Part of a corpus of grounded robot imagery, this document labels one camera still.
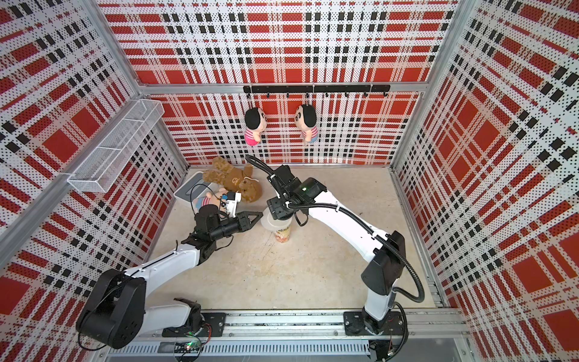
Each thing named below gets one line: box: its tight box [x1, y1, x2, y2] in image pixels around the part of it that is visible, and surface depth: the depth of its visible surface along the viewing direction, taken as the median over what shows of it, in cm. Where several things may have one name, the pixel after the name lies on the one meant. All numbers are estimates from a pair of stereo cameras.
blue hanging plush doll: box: [294, 104, 319, 144], surface depth 96 cm
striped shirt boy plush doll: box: [192, 191, 214, 211], surface depth 101 cm
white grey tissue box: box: [173, 171, 212, 204], surface depth 107 cm
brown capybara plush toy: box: [202, 156, 263, 204], surface depth 107 cm
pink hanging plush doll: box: [244, 107, 267, 146], surface depth 98 cm
